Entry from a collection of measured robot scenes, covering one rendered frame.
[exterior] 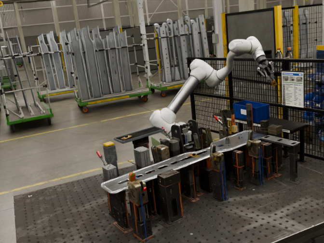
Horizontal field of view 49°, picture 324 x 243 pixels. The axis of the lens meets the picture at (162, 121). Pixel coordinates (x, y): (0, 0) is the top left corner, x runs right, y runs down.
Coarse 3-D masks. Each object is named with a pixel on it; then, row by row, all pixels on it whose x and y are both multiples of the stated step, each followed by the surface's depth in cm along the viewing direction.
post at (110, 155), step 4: (104, 148) 252; (108, 148) 249; (112, 148) 251; (104, 152) 254; (108, 152) 250; (112, 152) 252; (108, 156) 250; (112, 156) 252; (116, 156) 254; (108, 160) 251; (112, 160) 253; (116, 160) 254; (112, 164) 254; (116, 164) 256; (116, 168) 256
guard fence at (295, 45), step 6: (294, 6) 580; (300, 6) 584; (306, 6) 589; (318, 6) 601; (294, 12) 583; (318, 12) 604; (294, 18) 586; (312, 18) 601; (318, 18) 606; (294, 24) 588; (306, 24) 598; (318, 24) 609; (294, 30) 591; (222, 36) 542; (294, 36) 593; (294, 42) 596; (312, 42) 611; (294, 48) 599; (306, 48) 608; (294, 54) 602
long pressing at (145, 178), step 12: (240, 132) 295; (216, 144) 274; (228, 144) 271; (240, 144) 268; (180, 156) 257; (204, 156) 252; (144, 168) 242; (156, 168) 240; (168, 168) 238; (180, 168) 238; (108, 180) 228; (120, 180) 227; (144, 180) 224; (108, 192) 215
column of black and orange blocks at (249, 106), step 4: (248, 104) 303; (248, 108) 304; (248, 112) 305; (252, 112) 306; (248, 116) 306; (252, 116) 307; (248, 120) 308; (252, 120) 308; (248, 124) 309; (252, 124) 308; (248, 128) 310; (252, 128) 309
